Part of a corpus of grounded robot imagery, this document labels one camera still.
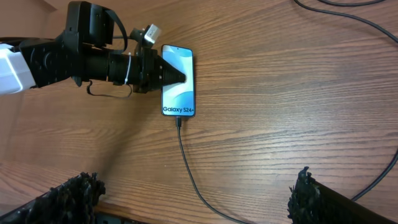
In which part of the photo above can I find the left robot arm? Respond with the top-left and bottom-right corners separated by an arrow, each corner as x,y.
1,1 -> 187,95

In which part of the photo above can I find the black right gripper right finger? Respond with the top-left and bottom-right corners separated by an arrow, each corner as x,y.
287,166 -> 396,224

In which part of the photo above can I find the blue Galaxy smartphone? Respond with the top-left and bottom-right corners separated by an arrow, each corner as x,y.
162,45 -> 195,117

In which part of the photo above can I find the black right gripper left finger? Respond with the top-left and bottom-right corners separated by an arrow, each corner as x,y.
1,172 -> 106,224

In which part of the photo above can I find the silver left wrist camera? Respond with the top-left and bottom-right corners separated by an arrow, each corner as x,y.
144,24 -> 162,45

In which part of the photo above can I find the black USB charging cable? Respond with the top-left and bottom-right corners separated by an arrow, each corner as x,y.
175,0 -> 398,224

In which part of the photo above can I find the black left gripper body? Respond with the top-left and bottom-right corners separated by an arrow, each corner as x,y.
132,43 -> 162,93

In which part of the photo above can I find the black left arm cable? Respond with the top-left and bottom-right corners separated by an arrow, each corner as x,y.
86,9 -> 147,100

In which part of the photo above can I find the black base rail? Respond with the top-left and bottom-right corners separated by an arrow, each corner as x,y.
94,212 -> 146,224

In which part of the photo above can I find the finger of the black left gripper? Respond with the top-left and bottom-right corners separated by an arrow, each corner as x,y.
157,57 -> 187,88

